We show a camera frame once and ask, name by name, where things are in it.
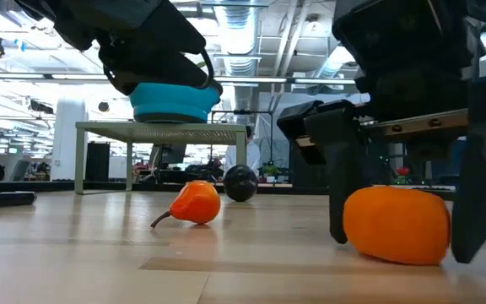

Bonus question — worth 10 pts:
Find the orange tangerine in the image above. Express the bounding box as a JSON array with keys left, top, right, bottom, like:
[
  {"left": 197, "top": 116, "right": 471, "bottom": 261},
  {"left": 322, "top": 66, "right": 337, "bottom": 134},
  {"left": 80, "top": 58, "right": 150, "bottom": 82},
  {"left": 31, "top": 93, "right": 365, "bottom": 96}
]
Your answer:
[{"left": 343, "top": 185, "right": 451, "bottom": 266}]

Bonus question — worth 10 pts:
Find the black round fruit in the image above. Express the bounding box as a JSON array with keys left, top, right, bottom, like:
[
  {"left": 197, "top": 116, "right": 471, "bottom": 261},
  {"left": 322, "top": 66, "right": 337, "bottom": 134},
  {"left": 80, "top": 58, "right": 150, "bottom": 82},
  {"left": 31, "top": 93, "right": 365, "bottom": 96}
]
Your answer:
[{"left": 223, "top": 164, "right": 259, "bottom": 203}]

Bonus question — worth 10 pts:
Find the orange pear with brown stem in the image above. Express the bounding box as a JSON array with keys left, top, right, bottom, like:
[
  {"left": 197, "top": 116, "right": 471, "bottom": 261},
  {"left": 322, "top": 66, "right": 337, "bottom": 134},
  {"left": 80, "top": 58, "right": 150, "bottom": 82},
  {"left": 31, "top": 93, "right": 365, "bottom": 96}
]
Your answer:
[{"left": 149, "top": 180, "right": 222, "bottom": 229}]

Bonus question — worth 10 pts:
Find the blue bowl with grey rim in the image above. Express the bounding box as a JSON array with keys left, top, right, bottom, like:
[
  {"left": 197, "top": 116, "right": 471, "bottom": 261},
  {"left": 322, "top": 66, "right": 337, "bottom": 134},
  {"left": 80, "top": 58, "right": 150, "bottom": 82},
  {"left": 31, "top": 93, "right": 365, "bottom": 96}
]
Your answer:
[{"left": 128, "top": 82, "right": 224, "bottom": 124}]

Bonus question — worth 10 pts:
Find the pale green perforated metal shelf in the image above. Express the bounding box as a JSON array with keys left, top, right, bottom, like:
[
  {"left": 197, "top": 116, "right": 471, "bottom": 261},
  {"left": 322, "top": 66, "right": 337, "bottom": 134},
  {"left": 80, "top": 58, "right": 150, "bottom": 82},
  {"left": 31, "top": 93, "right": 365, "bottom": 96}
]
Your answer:
[{"left": 73, "top": 121, "right": 248, "bottom": 195}]

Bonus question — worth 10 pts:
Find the green potted plant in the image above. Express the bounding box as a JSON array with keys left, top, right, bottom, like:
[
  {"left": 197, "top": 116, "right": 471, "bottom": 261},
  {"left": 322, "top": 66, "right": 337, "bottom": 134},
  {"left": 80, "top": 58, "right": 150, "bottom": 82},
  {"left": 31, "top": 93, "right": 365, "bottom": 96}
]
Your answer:
[{"left": 261, "top": 163, "right": 281, "bottom": 184}]

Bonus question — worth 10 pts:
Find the black desk monitor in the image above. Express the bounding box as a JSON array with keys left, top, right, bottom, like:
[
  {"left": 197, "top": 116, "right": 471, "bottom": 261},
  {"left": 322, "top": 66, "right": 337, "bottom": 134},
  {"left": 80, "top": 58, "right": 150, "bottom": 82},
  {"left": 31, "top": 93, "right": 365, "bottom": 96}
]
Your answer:
[{"left": 160, "top": 144, "right": 187, "bottom": 166}]

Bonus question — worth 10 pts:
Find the person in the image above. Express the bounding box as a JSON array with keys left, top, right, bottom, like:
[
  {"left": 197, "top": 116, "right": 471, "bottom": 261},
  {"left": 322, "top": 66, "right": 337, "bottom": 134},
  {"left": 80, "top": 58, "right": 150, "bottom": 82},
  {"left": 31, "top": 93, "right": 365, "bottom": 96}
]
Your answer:
[{"left": 224, "top": 125, "right": 262, "bottom": 175}]

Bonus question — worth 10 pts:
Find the black floor cabinet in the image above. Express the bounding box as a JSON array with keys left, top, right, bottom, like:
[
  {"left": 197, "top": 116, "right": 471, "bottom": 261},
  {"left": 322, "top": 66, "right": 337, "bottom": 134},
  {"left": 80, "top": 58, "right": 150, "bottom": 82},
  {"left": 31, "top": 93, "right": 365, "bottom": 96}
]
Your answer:
[{"left": 84, "top": 141, "right": 111, "bottom": 182}]

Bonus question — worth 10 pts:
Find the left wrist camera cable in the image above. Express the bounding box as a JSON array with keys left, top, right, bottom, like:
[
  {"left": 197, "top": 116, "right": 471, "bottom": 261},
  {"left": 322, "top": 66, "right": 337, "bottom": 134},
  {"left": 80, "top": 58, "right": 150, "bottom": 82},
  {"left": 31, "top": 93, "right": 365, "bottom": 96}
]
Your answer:
[{"left": 198, "top": 48, "right": 216, "bottom": 90}]

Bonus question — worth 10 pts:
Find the silver ventilation duct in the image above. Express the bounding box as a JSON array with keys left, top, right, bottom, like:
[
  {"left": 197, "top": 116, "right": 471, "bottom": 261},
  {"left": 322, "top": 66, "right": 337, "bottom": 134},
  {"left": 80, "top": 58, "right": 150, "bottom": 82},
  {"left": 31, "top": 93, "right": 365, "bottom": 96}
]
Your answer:
[{"left": 213, "top": 0, "right": 270, "bottom": 113}]

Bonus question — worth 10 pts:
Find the black aluminium table frame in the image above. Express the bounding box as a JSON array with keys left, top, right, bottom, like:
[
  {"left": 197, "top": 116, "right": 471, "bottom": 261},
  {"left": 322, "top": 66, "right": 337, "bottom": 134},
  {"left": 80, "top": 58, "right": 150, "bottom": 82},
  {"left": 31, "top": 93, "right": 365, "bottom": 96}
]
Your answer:
[{"left": 0, "top": 180, "right": 457, "bottom": 209}]

